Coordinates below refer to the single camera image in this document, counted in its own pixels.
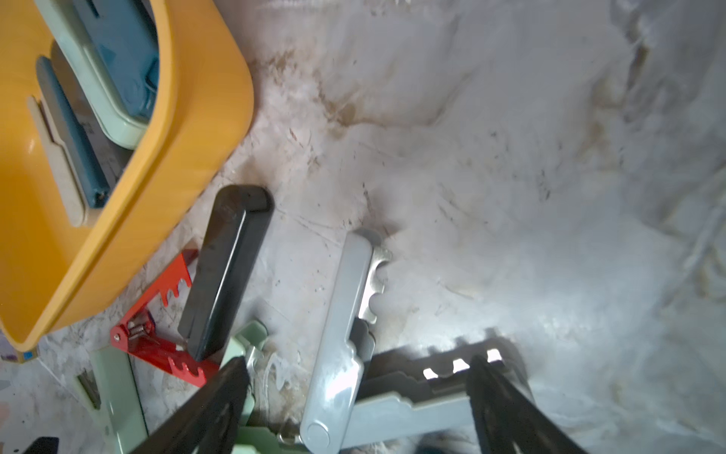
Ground grey pruning pliers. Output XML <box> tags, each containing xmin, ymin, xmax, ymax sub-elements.
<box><xmin>299</xmin><ymin>231</ymin><xmax>534</xmax><ymax>454</ymax></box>

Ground black pruning pliers upper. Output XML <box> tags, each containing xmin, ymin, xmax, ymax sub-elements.
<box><xmin>178</xmin><ymin>185</ymin><xmax>274</xmax><ymax>361</ymax></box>

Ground red pruning pliers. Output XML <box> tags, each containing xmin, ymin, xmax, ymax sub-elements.
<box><xmin>110</xmin><ymin>249</ymin><xmax>219</xmax><ymax>388</ymax></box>

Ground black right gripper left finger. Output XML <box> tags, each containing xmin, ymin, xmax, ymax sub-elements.
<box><xmin>133</xmin><ymin>359</ymin><xmax>247</xmax><ymax>454</ymax></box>

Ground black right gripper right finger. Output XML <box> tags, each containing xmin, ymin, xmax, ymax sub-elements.
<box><xmin>467</xmin><ymin>356</ymin><xmax>583</xmax><ymax>454</ymax></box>

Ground mint V pruning pliers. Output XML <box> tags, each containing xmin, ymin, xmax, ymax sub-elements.
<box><xmin>73</xmin><ymin>346</ymin><xmax>149</xmax><ymax>453</ymax></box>

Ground beige pruning pliers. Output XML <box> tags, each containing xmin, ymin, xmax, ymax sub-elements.
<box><xmin>26</xmin><ymin>96</ymin><xmax>86</xmax><ymax>228</ymax></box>

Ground yellow plastic storage box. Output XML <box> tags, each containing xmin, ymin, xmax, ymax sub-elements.
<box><xmin>1</xmin><ymin>1</ymin><xmax>254</xmax><ymax>351</ymax></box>

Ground teal pruning pliers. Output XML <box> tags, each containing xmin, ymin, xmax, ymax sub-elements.
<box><xmin>73</xmin><ymin>0</ymin><xmax>160</xmax><ymax>121</ymax></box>
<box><xmin>35</xmin><ymin>56</ymin><xmax>111</xmax><ymax>209</ymax></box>

